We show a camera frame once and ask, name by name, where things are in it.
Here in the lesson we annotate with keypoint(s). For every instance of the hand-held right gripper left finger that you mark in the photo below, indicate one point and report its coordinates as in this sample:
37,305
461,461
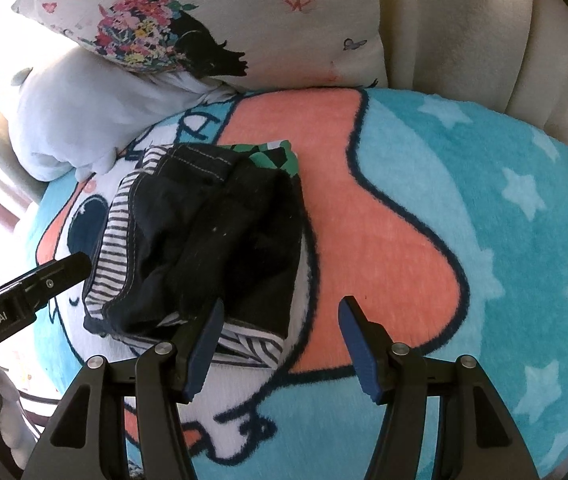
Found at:
204,355

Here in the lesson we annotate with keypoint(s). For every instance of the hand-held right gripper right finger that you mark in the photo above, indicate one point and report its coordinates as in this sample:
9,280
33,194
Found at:
361,355

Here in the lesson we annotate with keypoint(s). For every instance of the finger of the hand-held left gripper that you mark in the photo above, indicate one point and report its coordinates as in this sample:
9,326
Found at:
61,272

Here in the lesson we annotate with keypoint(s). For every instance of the black striped pants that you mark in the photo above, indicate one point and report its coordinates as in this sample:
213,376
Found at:
204,240

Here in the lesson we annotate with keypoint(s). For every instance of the white fluffy cloth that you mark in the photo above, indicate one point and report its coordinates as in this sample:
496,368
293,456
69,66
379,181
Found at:
14,410

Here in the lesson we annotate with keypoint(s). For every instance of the teal star printed blanket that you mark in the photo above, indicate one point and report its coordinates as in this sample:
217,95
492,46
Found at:
413,210

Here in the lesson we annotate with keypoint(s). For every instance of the white plush pillow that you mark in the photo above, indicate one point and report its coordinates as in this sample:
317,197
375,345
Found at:
79,110

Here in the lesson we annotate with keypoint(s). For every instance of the green patterned garment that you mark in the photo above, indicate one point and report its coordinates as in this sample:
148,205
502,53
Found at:
274,156

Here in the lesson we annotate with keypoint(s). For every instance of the floral printed pillow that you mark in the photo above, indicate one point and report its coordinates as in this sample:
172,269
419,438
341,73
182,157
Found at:
264,20

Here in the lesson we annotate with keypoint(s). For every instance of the beige sofa backrest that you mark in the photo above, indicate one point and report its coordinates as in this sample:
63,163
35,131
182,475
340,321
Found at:
463,35

